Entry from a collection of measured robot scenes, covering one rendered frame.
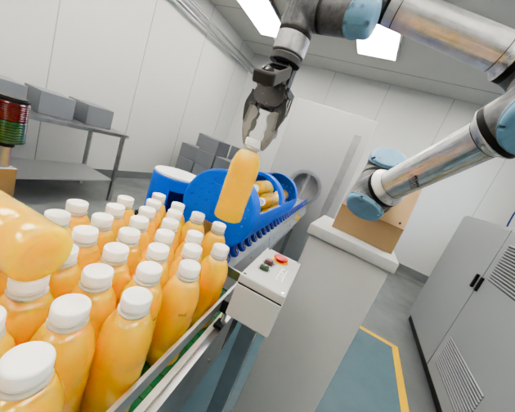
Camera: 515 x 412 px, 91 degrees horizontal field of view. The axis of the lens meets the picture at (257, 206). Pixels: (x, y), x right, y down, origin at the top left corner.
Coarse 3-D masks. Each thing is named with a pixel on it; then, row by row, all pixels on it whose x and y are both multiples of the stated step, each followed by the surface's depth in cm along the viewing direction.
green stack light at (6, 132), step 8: (0, 120) 53; (0, 128) 54; (8, 128) 54; (16, 128) 55; (24, 128) 57; (0, 136) 54; (8, 136) 55; (16, 136) 56; (24, 136) 57; (16, 144) 56; (24, 144) 58
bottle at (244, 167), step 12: (240, 156) 58; (252, 156) 58; (240, 168) 57; (252, 168) 58; (228, 180) 59; (240, 180) 58; (252, 180) 59; (228, 192) 59; (240, 192) 59; (228, 204) 60; (240, 204) 60; (216, 216) 61; (228, 216) 60; (240, 216) 62
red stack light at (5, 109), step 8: (0, 104) 52; (8, 104) 53; (16, 104) 54; (0, 112) 53; (8, 112) 53; (16, 112) 54; (24, 112) 55; (8, 120) 54; (16, 120) 55; (24, 120) 56
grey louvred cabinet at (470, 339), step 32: (480, 224) 245; (448, 256) 282; (480, 256) 219; (512, 256) 179; (448, 288) 248; (480, 288) 198; (512, 288) 164; (416, 320) 285; (448, 320) 221; (480, 320) 181; (512, 320) 153; (448, 352) 198; (480, 352) 166; (512, 352) 142; (448, 384) 182; (480, 384) 154; (512, 384) 133
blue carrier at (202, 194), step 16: (208, 176) 88; (224, 176) 86; (272, 176) 128; (192, 192) 91; (208, 192) 89; (256, 192) 89; (288, 192) 167; (192, 208) 91; (208, 208) 89; (256, 208) 85; (272, 208) 108; (288, 208) 146; (240, 224) 86; (256, 224) 89; (240, 240) 87
